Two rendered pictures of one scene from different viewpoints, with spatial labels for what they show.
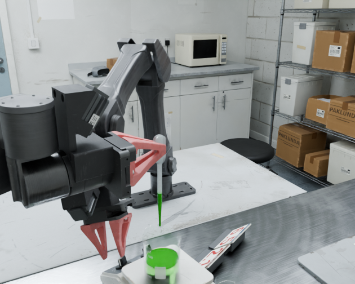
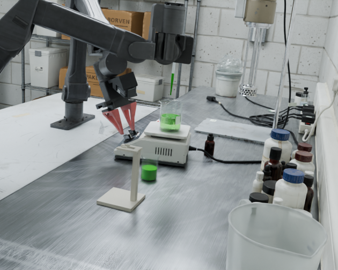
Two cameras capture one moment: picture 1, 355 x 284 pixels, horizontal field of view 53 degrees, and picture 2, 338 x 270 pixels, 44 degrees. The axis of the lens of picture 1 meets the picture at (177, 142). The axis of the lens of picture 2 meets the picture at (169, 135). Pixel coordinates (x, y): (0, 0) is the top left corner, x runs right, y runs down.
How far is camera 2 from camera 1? 0.89 m
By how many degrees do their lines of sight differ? 44
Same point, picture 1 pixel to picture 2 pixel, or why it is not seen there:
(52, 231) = (29, 149)
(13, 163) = (168, 38)
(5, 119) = (175, 12)
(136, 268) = (151, 129)
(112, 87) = (102, 17)
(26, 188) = (176, 50)
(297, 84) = (49, 56)
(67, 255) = (67, 155)
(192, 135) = not seen: outside the picture
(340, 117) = (96, 82)
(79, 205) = (133, 85)
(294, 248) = not seen: hidden behind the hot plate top
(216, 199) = not seen: hidden behind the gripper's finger
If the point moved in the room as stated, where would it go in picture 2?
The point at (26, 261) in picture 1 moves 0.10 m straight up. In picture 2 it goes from (43, 162) to (43, 125)
